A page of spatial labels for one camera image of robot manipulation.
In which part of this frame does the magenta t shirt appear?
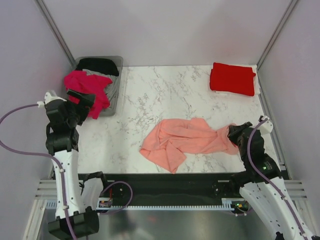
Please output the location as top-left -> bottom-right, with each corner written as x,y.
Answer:
64,70 -> 113,120

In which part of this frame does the grey plastic bin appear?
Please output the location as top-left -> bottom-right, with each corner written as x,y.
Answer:
74,55 -> 124,117

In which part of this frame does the salmon pink t shirt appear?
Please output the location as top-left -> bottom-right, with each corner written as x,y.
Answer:
139,118 -> 239,174

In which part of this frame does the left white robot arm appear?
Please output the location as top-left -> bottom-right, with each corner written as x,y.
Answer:
44,90 -> 110,240

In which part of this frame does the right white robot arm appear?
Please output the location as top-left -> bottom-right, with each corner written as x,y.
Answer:
227,120 -> 320,240

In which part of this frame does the grey t shirt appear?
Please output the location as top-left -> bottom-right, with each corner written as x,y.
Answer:
83,69 -> 118,101

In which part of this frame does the black t shirt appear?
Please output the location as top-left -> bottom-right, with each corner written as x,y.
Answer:
75,57 -> 120,77

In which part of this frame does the folded white t shirt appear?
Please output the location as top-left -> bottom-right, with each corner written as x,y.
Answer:
214,63 -> 262,97

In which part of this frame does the folded red t shirt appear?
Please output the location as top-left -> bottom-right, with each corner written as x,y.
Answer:
209,62 -> 257,97

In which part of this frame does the white slotted cable duct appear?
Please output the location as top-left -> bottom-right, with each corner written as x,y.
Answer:
44,197 -> 251,211

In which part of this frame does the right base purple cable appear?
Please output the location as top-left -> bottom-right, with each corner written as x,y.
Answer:
231,197 -> 253,218

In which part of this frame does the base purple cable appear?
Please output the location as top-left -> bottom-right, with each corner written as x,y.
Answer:
231,197 -> 253,218
96,180 -> 134,216

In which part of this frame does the left aluminium frame post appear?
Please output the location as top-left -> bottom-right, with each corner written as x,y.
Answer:
34,0 -> 76,69

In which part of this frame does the aluminium frame post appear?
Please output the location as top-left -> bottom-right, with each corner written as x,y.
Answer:
34,0 -> 76,69
257,0 -> 300,71

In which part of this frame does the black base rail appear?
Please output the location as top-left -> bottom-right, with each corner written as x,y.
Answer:
82,171 -> 251,207

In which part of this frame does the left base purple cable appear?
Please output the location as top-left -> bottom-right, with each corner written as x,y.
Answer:
96,180 -> 134,216

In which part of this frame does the right aluminium frame post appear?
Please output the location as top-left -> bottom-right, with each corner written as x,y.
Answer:
257,0 -> 300,71

